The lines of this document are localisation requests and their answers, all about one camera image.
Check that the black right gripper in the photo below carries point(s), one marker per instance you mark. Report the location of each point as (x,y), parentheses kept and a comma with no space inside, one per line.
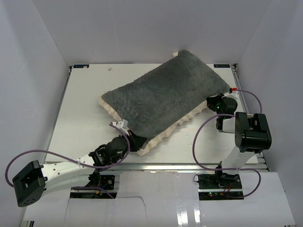
(212,100)

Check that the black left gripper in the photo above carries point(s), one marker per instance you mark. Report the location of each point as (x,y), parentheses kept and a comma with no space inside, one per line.
(136,141)

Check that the grey and cream pillowcase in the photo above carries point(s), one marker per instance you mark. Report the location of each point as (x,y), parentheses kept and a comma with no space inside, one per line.
(163,98)

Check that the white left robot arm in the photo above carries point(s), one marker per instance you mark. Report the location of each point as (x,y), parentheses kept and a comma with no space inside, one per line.
(36,180)

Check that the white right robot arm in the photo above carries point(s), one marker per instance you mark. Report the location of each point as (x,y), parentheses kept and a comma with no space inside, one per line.
(251,135)

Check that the blue right corner label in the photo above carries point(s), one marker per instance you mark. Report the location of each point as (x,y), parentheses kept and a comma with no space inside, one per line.
(221,65)

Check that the blue corner label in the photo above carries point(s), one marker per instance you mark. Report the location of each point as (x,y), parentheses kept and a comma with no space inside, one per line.
(221,65)
(81,66)

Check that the blue left corner label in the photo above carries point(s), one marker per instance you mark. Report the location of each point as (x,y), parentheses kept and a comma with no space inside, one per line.
(81,66)

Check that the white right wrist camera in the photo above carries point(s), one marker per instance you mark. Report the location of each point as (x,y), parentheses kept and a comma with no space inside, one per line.
(233,92)

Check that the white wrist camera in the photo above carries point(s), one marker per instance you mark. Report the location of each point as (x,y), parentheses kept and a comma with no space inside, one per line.
(233,92)
(121,124)

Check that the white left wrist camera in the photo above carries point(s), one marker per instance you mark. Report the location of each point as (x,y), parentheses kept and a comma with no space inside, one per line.
(121,124)

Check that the aluminium front table rail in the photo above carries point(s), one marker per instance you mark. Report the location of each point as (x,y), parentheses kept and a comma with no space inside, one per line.
(174,167)

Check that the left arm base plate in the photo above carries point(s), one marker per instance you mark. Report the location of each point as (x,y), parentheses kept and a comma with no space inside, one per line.
(98,187)

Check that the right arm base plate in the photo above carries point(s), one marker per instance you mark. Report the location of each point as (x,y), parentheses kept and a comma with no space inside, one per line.
(212,188)

